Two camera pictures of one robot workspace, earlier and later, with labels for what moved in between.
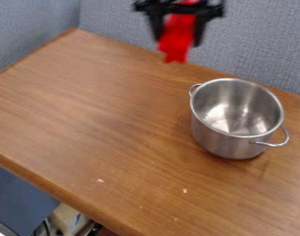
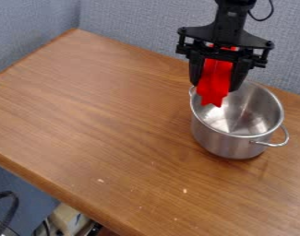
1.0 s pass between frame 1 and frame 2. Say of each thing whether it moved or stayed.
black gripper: moved
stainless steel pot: stayed
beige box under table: stayed
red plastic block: moved
